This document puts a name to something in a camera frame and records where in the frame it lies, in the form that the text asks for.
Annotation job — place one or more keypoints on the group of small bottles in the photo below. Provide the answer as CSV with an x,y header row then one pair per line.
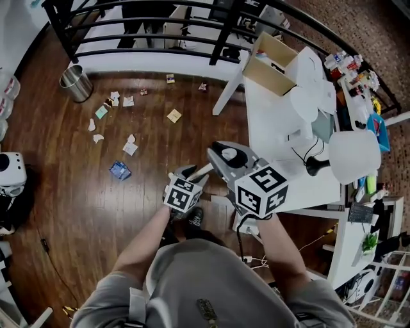
x,y
336,59

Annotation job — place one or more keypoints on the person's leg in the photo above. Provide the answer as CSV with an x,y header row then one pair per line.
x,y
195,221
169,237

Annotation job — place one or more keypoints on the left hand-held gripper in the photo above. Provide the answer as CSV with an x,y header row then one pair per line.
x,y
182,195

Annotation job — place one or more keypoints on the blue plastic tray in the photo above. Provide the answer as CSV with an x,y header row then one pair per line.
x,y
381,141

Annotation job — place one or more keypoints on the white shade desk lamp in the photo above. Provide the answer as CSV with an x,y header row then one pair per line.
x,y
352,157

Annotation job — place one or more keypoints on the stainless steel bin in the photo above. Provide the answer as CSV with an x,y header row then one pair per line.
x,y
80,88

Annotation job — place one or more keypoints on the small green potted plant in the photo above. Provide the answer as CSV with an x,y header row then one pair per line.
x,y
370,241

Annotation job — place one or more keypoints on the white round appliance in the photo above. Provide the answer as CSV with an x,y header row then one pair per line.
x,y
365,285

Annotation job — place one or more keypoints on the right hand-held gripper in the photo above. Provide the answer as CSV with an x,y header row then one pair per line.
x,y
259,192

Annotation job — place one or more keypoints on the black metal railing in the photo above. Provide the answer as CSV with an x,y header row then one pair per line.
x,y
224,41

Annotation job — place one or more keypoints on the light green bottle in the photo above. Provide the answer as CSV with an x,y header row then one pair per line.
x,y
372,184

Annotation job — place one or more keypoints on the person's left leg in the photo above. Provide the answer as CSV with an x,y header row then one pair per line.
x,y
169,237

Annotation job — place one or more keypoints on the paper litter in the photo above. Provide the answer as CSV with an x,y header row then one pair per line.
x,y
129,148

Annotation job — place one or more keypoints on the person's right forearm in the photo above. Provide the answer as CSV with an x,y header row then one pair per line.
x,y
282,253

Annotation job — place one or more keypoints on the large white table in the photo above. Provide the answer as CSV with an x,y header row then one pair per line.
x,y
272,128

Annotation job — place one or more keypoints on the person's grey shirt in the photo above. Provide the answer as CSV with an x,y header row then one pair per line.
x,y
208,278

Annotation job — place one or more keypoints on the person's right leg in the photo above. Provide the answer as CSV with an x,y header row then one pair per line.
x,y
195,221

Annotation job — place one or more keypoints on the person's left forearm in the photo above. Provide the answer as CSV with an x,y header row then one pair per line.
x,y
144,243

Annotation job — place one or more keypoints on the open brown cardboard box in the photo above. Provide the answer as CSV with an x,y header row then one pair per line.
x,y
266,75

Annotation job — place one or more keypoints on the yellow black hazard tape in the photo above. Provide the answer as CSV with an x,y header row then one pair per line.
x,y
330,231

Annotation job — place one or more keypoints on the black keyboard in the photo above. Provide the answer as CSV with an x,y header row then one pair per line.
x,y
360,213

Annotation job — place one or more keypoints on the dark metal chest tag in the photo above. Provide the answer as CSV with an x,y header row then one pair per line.
x,y
206,309

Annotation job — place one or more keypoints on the white desk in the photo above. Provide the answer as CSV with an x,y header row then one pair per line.
x,y
349,243

